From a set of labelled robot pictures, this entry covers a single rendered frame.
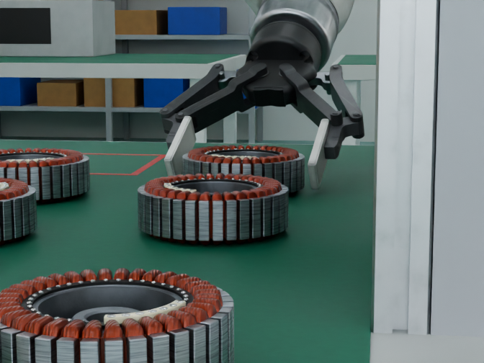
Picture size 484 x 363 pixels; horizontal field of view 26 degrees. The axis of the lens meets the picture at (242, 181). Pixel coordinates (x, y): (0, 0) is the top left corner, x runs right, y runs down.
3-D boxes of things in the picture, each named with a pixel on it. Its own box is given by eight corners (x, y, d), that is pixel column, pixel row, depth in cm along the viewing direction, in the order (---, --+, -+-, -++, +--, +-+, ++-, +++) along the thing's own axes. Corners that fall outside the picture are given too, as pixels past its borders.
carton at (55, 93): (53, 101, 778) (52, 79, 776) (90, 101, 776) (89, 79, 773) (37, 106, 739) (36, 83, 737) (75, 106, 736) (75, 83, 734)
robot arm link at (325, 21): (264, 55, 120) (252, 85, 115) (253, -15, 114) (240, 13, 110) (343, 55, 117) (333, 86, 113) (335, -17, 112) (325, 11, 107)
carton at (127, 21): (112, 33, 765) (111, 10, 763) (168, 33, 759) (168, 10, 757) (97, 34, 726) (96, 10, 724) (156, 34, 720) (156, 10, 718)
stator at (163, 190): (232, 212, 86) (232, 167, 86) (318, 235, 77) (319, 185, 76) (111, 227, 80) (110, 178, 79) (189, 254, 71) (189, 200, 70)
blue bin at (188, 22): (177, 34, 758) (177, 7, 755) (227, 34, 755) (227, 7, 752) (168, 34, 717) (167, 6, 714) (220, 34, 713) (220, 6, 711)
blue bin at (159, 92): (158, 102, 769) (158, 61, 764) (195, 103, 764) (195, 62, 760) (143, 107, 728) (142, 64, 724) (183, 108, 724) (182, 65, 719)
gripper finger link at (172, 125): (190, 111, 104) (162, 111, 105) (176, 142, 100) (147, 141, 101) (193, 123, 105) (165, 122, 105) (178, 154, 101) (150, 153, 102)
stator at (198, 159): (205, 178, 103) (205, 141, 103) (316, 184, 100) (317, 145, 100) (164, 197, 93) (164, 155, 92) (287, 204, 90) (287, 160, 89)
